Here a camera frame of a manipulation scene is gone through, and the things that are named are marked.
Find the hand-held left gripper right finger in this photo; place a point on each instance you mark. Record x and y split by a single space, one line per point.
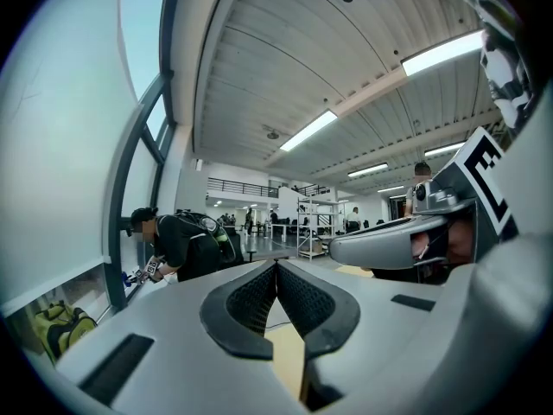
380 340

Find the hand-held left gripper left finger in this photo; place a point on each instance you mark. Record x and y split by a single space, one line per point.
173 340

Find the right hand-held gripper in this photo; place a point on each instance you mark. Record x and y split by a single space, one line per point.
471 180

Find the person's right hand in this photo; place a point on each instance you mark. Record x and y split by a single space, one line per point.
460 240

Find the white shelving rack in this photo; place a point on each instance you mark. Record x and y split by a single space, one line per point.
319 201

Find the long ceiling light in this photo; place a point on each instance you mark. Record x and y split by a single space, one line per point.
309 130
445 148
440 52
367 170

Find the green backpack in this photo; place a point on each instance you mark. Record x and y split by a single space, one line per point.
65 331

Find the black mezzanine railing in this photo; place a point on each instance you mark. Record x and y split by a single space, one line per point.
242 186

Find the dark ceiling fixture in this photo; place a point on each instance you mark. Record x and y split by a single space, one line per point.
273 135

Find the person's black white patterned top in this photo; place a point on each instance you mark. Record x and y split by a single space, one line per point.
505 80

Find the white roller blind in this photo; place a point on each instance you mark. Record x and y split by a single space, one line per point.
65 145

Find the dark window frame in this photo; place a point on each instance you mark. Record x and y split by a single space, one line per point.
116 231

